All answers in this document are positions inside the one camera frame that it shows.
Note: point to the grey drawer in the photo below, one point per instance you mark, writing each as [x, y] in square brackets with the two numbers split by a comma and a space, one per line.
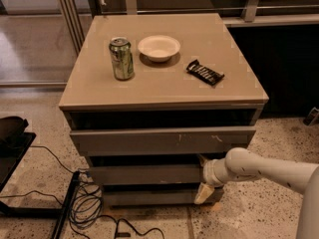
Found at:
[135, 198]
[188, 140]
[147, 174]

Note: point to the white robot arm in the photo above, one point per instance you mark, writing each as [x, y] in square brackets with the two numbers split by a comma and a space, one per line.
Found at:
[240, 164]

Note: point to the white bowl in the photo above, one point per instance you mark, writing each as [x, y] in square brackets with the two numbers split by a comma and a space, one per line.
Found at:
[159, 48]

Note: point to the green soda can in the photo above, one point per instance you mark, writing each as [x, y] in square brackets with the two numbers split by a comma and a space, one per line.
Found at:
[121, 57]

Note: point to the dark object on floor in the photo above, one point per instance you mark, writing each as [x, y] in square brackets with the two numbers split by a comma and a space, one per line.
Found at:
[311, 117]

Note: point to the grey drawer cabinet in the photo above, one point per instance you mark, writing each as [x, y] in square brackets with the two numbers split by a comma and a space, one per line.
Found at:
[160, 95]

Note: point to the grey top drawer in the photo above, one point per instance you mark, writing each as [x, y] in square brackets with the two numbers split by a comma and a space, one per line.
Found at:
[188, 140]

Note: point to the grey bottom drawer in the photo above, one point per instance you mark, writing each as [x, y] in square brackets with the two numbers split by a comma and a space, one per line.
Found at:
[135, 198]

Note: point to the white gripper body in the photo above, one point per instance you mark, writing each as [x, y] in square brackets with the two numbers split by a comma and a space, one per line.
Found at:
[209, 173]

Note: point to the metal railing frame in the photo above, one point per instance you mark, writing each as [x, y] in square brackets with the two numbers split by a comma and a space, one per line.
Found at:
[236, 13]

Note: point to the black snack bar wrapper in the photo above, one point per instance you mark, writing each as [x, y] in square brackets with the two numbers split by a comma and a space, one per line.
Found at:
[204, 73]

